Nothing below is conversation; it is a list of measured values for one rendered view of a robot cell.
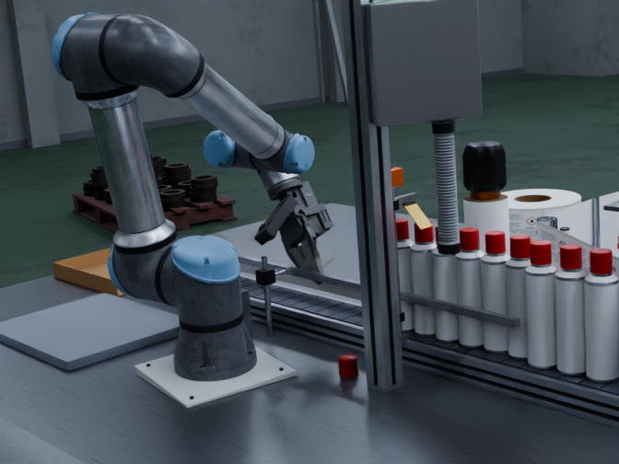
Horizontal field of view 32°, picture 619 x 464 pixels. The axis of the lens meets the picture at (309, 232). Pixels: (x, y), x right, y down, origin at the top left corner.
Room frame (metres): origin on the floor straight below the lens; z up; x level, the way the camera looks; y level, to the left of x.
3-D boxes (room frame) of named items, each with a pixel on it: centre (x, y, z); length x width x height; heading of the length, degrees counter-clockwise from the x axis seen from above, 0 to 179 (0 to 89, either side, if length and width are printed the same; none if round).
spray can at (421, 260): (1.88, -0.20, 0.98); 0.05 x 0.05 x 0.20
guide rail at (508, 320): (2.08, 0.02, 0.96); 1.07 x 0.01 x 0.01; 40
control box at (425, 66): (1.75, -0.20, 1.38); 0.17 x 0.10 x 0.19; 96
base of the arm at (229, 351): (1.89, 0.19, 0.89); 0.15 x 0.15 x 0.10
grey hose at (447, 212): (1.70, -0.22, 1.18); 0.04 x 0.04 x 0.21
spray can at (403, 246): (1.91, -0.16, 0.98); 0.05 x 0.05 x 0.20
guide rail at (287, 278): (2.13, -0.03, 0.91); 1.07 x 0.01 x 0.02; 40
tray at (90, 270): (2.64, 0.46, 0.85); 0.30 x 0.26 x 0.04; 40
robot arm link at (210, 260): (1.89, 0.19, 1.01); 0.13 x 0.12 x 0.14; 51
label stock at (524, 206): (2.28, -0.48, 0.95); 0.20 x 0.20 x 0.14
